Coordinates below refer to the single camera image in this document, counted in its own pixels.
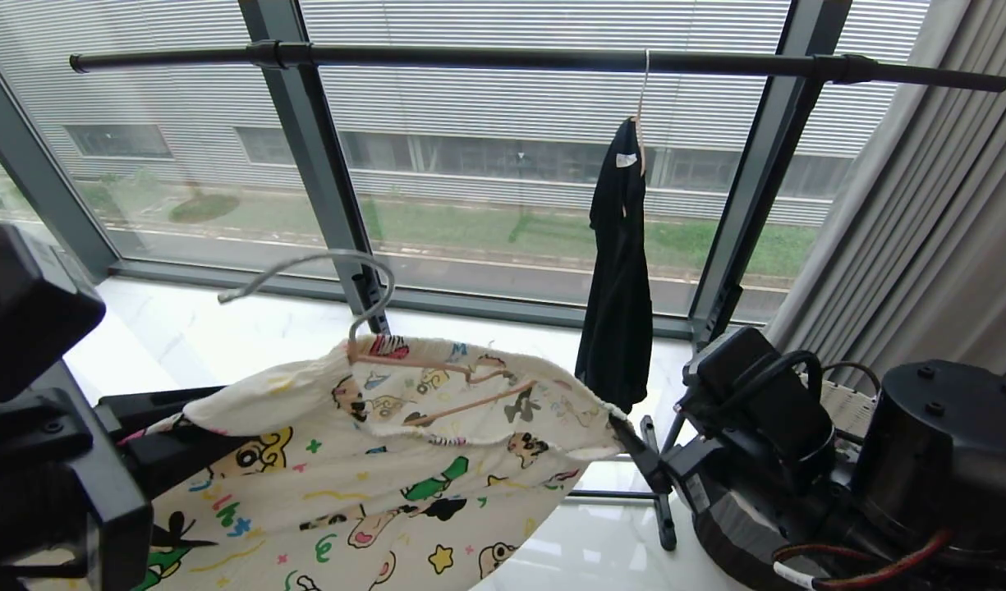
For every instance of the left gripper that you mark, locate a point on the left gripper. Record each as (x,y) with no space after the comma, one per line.
(43,492)

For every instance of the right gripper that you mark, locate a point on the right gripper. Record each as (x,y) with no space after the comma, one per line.
(782,501)

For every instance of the cream printed garment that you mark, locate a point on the cream printed garment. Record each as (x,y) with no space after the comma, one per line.
(371,509)

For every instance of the black garment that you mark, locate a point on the black garment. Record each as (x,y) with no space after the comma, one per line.
(617,312)

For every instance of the pink clothes hanger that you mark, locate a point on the pink clothes hanger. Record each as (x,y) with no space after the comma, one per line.
(388,283)
(644,90)

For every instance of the white laundry basket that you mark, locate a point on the white laundry basket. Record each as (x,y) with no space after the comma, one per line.
(741,542)

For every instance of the black clothes rack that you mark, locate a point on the black clothes rack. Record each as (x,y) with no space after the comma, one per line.
(470,57)

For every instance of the beige curtain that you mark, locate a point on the beige curtain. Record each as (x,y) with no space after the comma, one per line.
(921,205)

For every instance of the window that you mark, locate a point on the window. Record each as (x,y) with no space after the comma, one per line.
(470,164)

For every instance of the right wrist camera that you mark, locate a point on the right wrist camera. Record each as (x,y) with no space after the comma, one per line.
(757,394)

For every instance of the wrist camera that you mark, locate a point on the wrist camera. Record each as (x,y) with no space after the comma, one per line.
(26,312)
(757,394)

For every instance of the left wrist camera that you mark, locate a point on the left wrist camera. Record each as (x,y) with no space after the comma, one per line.
(26,312)

